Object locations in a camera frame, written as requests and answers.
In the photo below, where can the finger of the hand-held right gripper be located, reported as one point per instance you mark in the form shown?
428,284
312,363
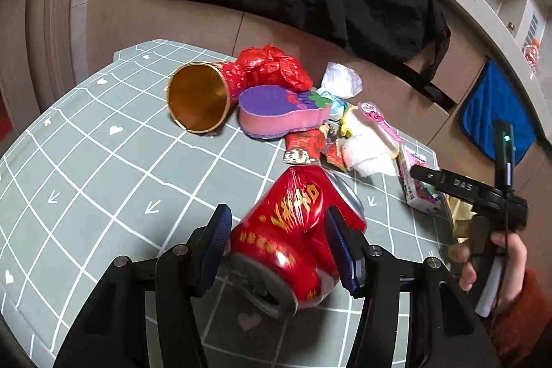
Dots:
448,182

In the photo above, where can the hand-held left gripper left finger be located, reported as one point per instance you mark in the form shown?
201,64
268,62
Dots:
218,247

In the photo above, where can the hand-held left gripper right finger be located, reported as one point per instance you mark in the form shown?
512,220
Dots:
340,251

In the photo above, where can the red drink can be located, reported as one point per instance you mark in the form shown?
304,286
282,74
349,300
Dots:
284,230

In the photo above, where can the red snack wrapper cartoon figure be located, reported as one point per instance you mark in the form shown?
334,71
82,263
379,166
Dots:
304,144

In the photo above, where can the blue face mask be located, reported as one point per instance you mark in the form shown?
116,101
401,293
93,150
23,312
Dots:
338,107

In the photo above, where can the white plastic bag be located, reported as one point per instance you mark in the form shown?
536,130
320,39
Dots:
340,79

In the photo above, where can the person's right forearm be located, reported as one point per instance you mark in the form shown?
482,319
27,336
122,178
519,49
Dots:
522,320

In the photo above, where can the person's right hand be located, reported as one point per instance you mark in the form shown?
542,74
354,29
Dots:
517,260

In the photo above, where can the small pink carton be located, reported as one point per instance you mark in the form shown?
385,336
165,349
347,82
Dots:
414,187

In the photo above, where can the blue towel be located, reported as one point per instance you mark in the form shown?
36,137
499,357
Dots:
483,113

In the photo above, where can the white tissue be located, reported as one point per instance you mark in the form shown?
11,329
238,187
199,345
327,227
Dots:
366,152

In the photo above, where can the small red orange wrapper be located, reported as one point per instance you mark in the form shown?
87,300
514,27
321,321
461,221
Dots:
334,154

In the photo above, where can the pink toy packaging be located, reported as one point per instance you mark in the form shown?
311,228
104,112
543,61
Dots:
375,113

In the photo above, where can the grey grid mat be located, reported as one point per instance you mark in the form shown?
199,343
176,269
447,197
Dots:
108,178

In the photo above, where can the purple eggplant sponge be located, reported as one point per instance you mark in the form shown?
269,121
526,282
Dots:
271,109

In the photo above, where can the gold paper cup red pattern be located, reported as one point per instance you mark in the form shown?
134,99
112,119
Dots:
198,96

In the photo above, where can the orange capped bottle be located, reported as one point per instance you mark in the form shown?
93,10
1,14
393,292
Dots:
531,51

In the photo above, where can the white vented appliance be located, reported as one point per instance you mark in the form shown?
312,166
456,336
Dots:
528,10

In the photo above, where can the crumpled red foil wrapper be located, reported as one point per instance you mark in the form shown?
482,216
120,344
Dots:
276,66

